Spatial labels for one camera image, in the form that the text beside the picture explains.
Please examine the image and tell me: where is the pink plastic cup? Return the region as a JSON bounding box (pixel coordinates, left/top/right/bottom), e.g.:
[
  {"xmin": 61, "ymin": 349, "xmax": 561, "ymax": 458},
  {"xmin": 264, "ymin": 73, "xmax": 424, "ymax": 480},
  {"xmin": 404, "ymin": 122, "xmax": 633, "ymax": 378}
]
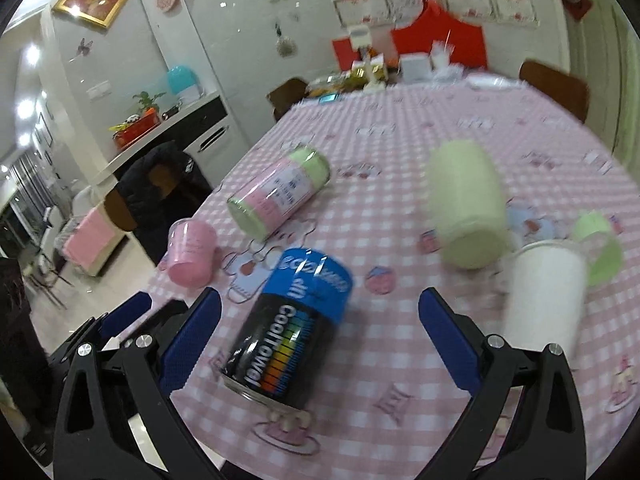
[{"xmin": 166, "ymin": 218, "xmax": 217, "ymax": 288}]

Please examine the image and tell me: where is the white paper cup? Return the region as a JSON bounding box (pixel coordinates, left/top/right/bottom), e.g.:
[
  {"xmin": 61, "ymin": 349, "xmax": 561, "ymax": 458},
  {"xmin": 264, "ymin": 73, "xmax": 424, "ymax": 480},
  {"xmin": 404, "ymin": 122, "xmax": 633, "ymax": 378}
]
[{"xmin": 500, "ymin": 240, "xmax": 588, "ymax": 359}]

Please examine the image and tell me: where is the pale green cup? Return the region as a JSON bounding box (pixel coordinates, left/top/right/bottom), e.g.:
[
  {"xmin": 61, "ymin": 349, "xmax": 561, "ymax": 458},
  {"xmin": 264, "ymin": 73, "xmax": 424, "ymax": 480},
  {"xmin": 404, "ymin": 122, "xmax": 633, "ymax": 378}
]
[{"xmin": 425, "ymin": 140, "xmax": 508, "ymax": 270}]

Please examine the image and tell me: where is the plastic cup with straw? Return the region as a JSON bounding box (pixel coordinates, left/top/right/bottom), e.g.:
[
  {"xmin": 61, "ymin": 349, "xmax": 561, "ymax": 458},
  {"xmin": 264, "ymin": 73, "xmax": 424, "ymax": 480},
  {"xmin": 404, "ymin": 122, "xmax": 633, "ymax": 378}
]
[{"xmin": 431, "ymin": 32, "xmax": 454, "ymax": 70}]

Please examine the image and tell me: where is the pink towel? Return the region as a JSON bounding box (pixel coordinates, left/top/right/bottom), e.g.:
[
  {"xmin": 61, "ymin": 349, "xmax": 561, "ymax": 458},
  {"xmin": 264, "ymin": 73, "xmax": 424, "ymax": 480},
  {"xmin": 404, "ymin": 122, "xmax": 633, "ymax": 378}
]
[{"xmin": 63, "ymin": 206, "xmax": 122, "ymax": 274}]

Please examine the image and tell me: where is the black blue CoolTowel can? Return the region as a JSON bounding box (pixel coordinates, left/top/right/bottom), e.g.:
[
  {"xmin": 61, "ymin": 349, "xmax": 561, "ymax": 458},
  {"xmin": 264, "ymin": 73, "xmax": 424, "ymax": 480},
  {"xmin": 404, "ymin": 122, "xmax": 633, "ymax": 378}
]
[{"xmin": 221, "ymin": 248, "xmax": 354, "ymax": 413}]

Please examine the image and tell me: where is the black jacket on chair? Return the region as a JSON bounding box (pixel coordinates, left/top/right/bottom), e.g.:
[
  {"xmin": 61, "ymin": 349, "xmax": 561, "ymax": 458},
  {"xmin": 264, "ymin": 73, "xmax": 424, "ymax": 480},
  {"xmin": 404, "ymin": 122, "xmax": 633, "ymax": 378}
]
[{"xmin": 115, "ymin": 141, "xmax": 213, "ymax": 266}]

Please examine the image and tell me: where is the left wooden chair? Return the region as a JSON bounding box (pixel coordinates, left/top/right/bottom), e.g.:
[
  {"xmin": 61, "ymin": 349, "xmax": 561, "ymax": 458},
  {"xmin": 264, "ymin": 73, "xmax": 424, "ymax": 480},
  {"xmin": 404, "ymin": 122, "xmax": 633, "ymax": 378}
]
[{"xmin": 104, "ymin": 159, "xmax": 180, "ymax": 243}]

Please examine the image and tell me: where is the pink green label canister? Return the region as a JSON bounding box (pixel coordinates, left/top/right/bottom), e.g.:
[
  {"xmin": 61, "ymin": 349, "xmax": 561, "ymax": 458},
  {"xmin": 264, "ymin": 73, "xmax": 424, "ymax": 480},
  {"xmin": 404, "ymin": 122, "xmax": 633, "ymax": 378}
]
[{"xmin": 227, "ymin": 145, "xmax": 331, "ymax": 240}]

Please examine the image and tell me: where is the red fruit basket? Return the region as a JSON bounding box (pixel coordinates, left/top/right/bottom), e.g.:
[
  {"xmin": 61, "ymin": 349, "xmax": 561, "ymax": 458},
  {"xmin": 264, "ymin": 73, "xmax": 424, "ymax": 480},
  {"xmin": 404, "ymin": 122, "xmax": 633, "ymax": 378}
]
[{"xmin": 110, "ymin": 108, "xmax": 160, "ymax": 152}]

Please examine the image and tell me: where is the green tape roll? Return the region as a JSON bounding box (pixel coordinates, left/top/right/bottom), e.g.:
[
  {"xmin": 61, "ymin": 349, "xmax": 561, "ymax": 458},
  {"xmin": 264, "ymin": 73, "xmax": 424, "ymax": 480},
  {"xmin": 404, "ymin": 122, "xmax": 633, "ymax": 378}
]
[{"xmin": 570, "ymin": 211, "xmax": 624, "ymax": 287}]

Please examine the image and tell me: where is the white sideboard cabinet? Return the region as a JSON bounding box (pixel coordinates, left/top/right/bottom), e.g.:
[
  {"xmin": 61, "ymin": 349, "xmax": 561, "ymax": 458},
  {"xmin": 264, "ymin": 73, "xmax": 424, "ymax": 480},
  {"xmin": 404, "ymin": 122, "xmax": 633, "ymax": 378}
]
[{"xmin": 91, "ymin": 92, "xmax": 250, "ymax": 193}]

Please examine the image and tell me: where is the potted green plant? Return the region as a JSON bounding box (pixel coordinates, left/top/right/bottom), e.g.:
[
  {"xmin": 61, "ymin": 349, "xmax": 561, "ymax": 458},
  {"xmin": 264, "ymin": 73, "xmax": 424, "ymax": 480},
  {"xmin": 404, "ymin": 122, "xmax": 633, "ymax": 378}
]
[{"xmin": 132, "ymin": 91, "xmax": 165, "ymax": 116}]

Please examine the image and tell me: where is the pink checkered tablecloth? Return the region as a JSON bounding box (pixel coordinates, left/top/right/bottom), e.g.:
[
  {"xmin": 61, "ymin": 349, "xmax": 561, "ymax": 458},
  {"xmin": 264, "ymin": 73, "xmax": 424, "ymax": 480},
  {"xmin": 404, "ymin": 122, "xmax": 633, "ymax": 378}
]
[{"xmin": 171, "ymin": 84, "xmax": 639, "ymax": 479}]

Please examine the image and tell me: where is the teal white humidifier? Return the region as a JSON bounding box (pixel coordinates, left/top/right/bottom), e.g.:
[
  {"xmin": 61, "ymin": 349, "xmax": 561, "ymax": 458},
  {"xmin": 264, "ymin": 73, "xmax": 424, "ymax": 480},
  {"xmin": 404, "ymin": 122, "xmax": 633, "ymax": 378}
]
[{"xmin": 166, "ymin": 65, "xmax": 203, "ymax": 105}]

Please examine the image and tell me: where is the far left brown chair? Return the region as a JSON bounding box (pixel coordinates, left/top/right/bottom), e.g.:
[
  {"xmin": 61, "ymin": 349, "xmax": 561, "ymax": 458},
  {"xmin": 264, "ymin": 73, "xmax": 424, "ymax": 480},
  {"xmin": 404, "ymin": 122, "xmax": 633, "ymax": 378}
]
[{"xmin": 266, "ymin": 77, "xmax": 308, "ymax": 122}]

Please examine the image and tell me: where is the brown chair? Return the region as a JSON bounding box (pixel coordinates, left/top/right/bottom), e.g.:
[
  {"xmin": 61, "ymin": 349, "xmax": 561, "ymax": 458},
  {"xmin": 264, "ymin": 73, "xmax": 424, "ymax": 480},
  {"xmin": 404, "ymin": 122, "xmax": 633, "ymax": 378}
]
[
  {"xmin": 518, "ymin": 60, "xmax": 590, "ymax": 122},
  {"xmin": 266, "ymin": 77, "xmax": 308, "ymax": 122}
]

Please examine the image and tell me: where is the small red box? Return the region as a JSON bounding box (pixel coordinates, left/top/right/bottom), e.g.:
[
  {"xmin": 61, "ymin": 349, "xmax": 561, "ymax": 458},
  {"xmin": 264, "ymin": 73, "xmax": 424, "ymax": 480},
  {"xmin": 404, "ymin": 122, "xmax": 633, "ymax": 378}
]
[{"xmin": 332, "ymin": 37, "xmax": 361, "ymax": 72}]

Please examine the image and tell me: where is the far right brown chair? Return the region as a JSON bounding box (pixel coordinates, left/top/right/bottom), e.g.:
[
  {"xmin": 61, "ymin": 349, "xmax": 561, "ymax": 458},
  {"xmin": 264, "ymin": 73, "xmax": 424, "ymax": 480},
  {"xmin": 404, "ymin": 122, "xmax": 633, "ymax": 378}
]
[{"xmin": 518, "ymin": 60, "xmax": 590, "ymax": 122}]

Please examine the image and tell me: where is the white square box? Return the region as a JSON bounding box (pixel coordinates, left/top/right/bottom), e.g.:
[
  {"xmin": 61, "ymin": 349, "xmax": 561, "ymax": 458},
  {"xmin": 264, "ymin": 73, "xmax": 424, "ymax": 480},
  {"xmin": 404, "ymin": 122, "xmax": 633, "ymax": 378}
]
[{"xmin": 399, "ymin": 52, "xmax": 433, "ymax": 84}]

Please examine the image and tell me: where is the red gift bag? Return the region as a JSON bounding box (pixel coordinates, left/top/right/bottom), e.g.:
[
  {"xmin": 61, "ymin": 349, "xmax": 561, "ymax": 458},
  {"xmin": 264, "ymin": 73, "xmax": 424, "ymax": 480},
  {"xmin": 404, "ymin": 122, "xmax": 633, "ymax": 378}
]
[{"xmin": 390, "ymin": 0, "xmax": 488, "ymax": 70}]

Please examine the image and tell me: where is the red diamond door decoration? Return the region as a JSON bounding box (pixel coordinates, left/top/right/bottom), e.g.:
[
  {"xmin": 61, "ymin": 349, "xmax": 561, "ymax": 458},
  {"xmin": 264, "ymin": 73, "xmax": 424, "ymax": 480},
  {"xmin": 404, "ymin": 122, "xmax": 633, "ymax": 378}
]
[{"xmin": 562, "ymin": 0, "xmax": 593, "ymax": 22}]

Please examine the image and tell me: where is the white wall switch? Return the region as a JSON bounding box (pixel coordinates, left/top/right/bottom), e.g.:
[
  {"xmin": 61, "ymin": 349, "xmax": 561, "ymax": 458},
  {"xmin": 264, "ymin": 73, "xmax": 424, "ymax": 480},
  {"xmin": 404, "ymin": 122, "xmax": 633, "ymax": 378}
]
[{"xmin": 86, "ymin": 80, "xmax": 112, "ymax": 101}]

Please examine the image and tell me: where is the butterfly wall decoration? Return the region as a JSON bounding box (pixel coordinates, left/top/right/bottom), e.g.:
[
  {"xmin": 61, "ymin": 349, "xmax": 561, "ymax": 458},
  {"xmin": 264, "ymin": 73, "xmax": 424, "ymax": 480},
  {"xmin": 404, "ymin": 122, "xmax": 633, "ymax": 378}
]
[{"xmin": 70, "ymin": 38, "xmax": 93, "ymax": 62}]

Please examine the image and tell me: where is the hanging brush on wall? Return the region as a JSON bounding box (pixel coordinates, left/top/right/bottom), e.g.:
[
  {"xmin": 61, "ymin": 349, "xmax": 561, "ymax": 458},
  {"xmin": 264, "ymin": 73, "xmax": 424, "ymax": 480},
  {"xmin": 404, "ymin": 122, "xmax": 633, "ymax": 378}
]
[{"xmin": 274, "ymin": 23, "xmax": 297, "ymax": 58}]

